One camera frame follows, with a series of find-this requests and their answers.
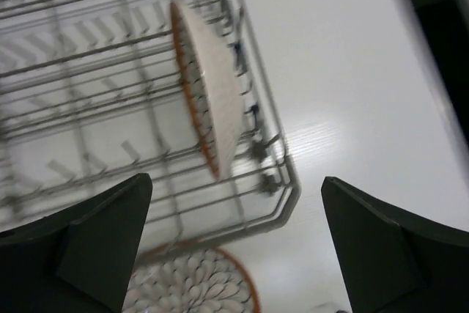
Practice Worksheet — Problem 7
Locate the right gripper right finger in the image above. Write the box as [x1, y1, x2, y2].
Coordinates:
[321, 177, 468, 312]

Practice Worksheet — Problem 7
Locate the floral plate brown rim front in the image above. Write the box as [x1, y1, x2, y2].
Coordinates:
[122, 248, 262, 313]

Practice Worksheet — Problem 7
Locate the floral plate brown rim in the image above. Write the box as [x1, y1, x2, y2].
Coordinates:
[122, 248, 262, 313]
[169, 0, 245, 180]

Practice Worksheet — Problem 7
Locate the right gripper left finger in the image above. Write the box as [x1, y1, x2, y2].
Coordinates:
[1, 173, 152, 312]

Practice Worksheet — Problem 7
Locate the grey wire dish rack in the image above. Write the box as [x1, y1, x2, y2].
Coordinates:
[1, 0, 300, 245]

